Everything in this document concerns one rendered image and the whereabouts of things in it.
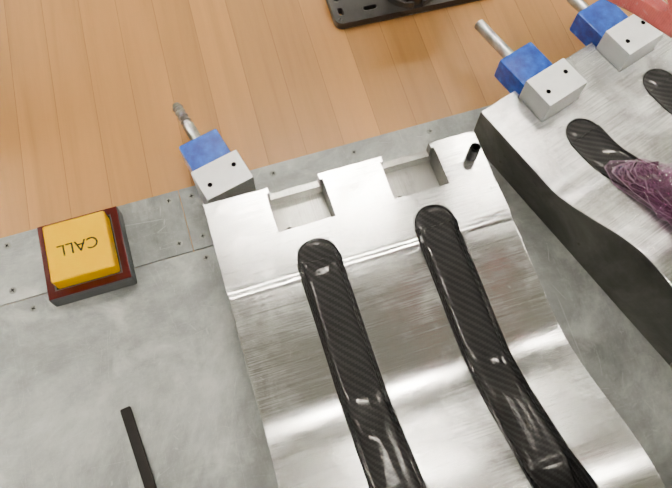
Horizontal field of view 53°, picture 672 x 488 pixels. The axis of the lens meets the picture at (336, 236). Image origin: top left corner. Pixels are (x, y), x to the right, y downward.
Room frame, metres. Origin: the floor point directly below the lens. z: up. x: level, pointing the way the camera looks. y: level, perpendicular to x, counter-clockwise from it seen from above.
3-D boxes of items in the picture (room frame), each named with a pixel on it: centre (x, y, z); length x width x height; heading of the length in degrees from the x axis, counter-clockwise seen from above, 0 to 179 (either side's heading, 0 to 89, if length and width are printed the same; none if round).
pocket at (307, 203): (0.25, 0.03, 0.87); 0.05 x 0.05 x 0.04; 20
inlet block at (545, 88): (0.44, -0.18, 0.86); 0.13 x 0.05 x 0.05; 38
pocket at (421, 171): (0.29, -0.07, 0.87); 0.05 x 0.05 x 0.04; 20
